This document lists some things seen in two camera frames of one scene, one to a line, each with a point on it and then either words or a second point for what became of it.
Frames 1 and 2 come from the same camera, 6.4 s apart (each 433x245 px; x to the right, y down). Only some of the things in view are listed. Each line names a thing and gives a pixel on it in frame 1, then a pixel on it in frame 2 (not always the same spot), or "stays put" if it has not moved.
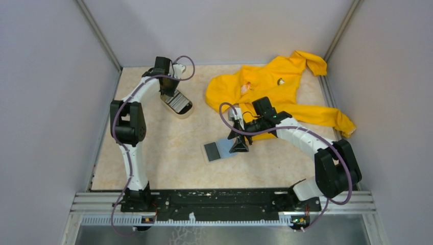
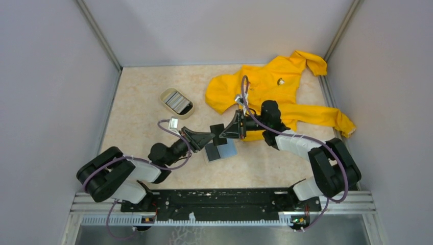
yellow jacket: [277, 79] stays put
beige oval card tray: [179, 104] stays put
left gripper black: [170, 93] → [197, 140]
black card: [212, 151] stays put
